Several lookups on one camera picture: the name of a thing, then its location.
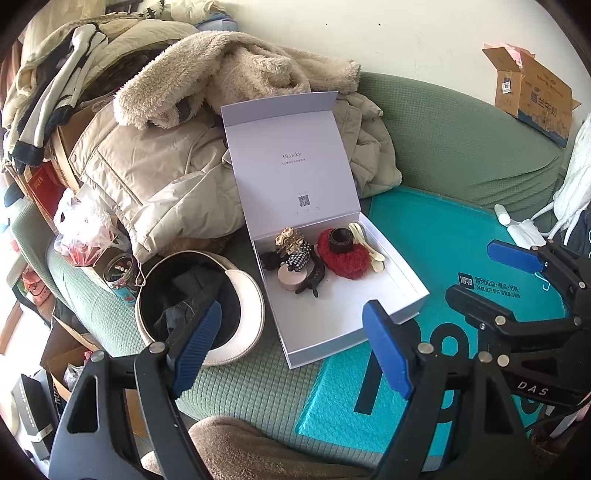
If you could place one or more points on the white charger with cable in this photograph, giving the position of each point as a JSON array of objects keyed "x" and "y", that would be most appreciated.
[{"x": 525, "y": 234}]

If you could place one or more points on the black hair band roll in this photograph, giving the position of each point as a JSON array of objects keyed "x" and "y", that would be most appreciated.
[{"x": 340, "y": 241}]

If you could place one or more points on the red box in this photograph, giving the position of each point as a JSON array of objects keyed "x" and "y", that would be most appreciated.
[{"x": 45, "y": 187}]

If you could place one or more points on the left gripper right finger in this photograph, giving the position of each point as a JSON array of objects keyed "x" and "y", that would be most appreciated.
[{"x": 460, "y": 420}]

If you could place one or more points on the beige puffer jacket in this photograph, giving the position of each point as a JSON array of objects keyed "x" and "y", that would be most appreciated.
[{"x": 169, "y": 185}]

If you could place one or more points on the white open gift box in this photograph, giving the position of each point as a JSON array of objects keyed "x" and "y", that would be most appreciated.
[{"x": 292, "y": 171}]

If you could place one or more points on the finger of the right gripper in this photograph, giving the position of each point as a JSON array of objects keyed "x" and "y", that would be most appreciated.
[
  {"x": 502, "y": 323},
  {"x": 554, "y": 262}
]

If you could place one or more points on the pink round compact case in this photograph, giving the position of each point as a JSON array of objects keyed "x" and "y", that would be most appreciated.
[{"x": 293, "y": 280}]

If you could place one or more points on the brown cardboard box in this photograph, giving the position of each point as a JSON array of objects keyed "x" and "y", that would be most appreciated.
[{"x": 531, "y": 93}]

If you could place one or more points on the teal bubble mailer bag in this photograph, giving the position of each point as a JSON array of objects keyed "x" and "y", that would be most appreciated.
[{"x": 445, "y": 242}]

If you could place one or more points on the red fluffy scrunchie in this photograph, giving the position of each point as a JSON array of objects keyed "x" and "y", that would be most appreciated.
[{"x": 352, "y": 265}]

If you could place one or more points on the cream plastic hair clip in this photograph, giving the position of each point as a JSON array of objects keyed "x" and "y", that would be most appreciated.
[{"x": 377, "y": 259}]

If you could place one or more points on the brown blanket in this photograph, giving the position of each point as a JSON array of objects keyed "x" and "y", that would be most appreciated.
[{"x": 232, "y": 449}]

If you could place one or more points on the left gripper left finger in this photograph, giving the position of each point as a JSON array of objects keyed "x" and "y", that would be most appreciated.
[{"x": 94, "y": 439}]

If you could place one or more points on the black white striped garment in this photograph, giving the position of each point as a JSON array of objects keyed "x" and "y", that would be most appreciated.
[{"x": 46, "y": 92}]

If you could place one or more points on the black claw hair clip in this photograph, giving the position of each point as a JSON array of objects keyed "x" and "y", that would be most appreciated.
[{"x": 272, "y": 262}]

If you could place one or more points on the cream fleece jacket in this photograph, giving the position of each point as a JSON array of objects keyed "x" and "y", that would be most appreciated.
[{"x": 217, "y": 68}]

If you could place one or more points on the black white gingham scrunchie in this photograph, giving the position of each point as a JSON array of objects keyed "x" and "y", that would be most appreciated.
[{"x": 297, "y": 260}]

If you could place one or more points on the plastic bag with red items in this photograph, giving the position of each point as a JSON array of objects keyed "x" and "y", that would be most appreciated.
[{"x": 86, "y": 228}]

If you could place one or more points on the flower decorated claw clip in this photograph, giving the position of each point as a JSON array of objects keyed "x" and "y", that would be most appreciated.
[{"x": 288, "y": 241}]

